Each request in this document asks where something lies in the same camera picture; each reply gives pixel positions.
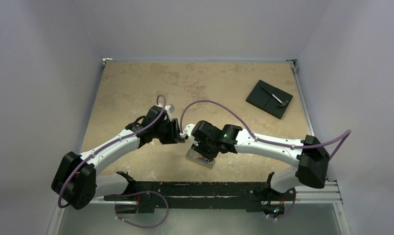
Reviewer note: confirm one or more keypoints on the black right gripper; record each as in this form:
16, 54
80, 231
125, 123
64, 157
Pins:
202, 150

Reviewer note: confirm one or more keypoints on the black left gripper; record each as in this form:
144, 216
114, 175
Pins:
173, 136

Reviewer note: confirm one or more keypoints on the purple AAA battery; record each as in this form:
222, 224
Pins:
203, 159

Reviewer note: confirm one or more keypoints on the white remote control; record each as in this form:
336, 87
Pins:
193, 156

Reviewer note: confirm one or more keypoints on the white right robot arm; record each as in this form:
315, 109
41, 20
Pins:
307, 164

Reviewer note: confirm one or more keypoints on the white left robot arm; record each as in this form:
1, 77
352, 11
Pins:
78, 180

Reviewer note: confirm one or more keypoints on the black flat tray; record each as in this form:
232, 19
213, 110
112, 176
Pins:
265, 102

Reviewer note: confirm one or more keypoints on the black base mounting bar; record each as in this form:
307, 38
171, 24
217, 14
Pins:
148, 196

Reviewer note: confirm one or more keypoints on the black metal tool on tray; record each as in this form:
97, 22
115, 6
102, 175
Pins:
280, 102

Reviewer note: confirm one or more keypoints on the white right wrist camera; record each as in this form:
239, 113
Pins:
187, 132

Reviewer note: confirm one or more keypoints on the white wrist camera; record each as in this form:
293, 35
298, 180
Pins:
187, 132
170, 108

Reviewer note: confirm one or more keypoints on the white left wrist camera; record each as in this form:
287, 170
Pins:
170, 108

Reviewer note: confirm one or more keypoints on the aluminium frame rail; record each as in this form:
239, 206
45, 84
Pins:
295, 69

